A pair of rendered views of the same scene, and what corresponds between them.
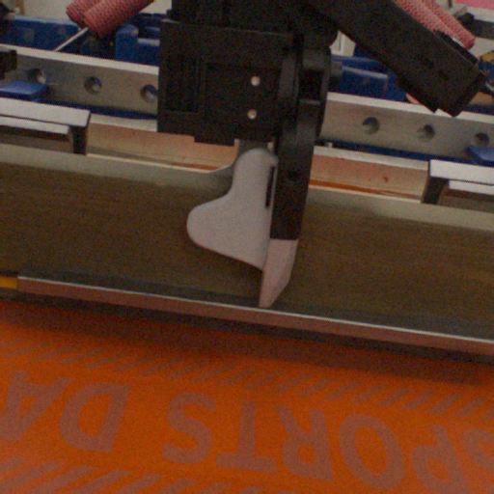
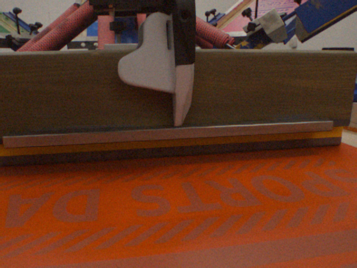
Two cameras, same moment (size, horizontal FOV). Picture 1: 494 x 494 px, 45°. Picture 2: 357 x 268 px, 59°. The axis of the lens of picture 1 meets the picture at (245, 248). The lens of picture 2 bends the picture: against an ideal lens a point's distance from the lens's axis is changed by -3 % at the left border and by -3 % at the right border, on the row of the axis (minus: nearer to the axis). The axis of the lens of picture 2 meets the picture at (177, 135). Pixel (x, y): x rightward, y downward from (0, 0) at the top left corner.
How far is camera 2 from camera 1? 0.12 m
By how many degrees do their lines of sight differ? 14
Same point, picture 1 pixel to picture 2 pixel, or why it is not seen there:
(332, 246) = (212, 77)
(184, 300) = (124, 131)
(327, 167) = not seen: hidden behind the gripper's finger
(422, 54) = not seen: outside the picture
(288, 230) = (187, 57)
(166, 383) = (124, 183)
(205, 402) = (155, 187)
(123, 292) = (80, 134)
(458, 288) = (291, 93)
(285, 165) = (178, 7)
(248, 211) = (157, 54)
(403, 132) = not seen: hidden behind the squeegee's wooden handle
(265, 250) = (174, 77)
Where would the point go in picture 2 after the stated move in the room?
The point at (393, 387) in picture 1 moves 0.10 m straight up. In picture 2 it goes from (270, 162) to (276, 48)
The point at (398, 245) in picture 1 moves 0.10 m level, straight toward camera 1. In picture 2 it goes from (252, 70) to (270, 76)
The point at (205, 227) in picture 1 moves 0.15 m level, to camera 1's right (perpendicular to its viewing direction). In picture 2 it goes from (131, 69) to (307, 67)
